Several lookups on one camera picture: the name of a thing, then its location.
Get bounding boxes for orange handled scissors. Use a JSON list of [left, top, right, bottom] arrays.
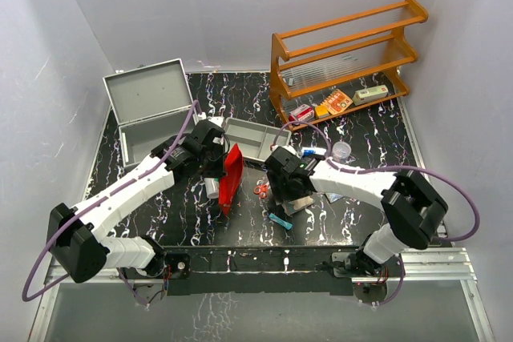
[[253, 182, 270, 199]]

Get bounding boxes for bag of cotton pads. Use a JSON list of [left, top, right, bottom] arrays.
[[281, 195, 314, 216]]

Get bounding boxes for red first aid pouch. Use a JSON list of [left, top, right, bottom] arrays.
[[218, 143, 244, 216]]

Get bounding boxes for white blue mask packet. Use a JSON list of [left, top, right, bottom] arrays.
[[325, 193, 343, 203]]

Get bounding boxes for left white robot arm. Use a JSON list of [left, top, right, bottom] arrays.
[[47, 117, 224, 284]]

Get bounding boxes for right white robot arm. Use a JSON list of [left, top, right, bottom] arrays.
[[265, 146, 448, 276]]

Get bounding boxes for white medicine bottle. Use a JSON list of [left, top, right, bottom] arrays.
[[204, 178, 220, 199]]

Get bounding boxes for red white medicine box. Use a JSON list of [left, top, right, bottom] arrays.
[[288, 104, 315, 123]]

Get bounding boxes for orange patterned medicine packet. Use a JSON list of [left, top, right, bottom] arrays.
[[321, 89, 353, 115]]

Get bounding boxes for white green medicine box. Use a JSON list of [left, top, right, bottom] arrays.
[[353, 85, 389, 106]]

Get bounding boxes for grey divided tray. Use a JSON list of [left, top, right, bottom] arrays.
[[223, 118, 292, 164]]

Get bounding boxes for clear plastic round container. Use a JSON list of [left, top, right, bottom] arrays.
[[331, 141, 352, 163]]

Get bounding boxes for grey metal case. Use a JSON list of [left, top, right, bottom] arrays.
[[103, 58, 193, 170]]

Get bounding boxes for small yellow box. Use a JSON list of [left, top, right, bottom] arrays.
[[314, 105, 330, 119]]

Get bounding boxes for black front base bar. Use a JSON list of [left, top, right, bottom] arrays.
[[119, 244, 406, 297]]

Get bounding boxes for wooden three-tier shelf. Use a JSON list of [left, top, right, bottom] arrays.
[[269, 0, 429, 123]]

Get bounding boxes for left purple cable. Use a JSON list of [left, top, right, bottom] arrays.
[[21, 99, 204, 303]]

